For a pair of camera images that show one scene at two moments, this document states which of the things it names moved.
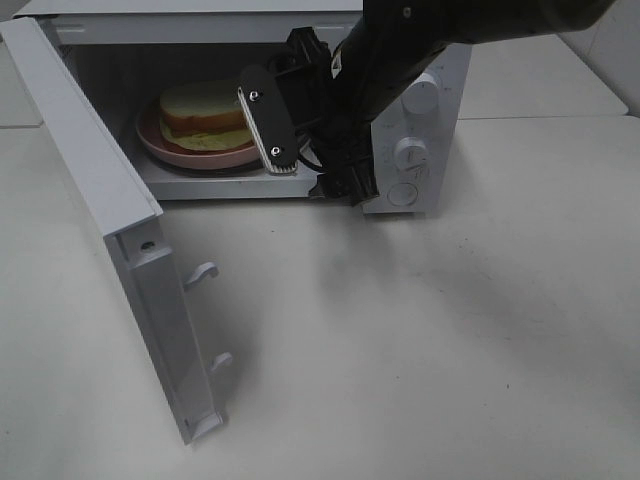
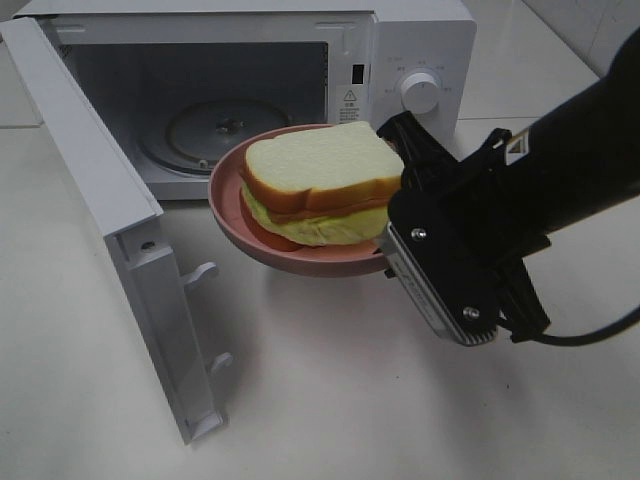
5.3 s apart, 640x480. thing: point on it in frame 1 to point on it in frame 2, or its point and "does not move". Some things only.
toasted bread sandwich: (204, 115) to (322, 187)
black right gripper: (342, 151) to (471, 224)
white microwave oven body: (164, 75) does not move
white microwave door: (155, 283) does not move
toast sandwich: (208, 141) to (325, 230)
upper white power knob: (421, 96) does not move
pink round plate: (150, 137) to (253, 240)
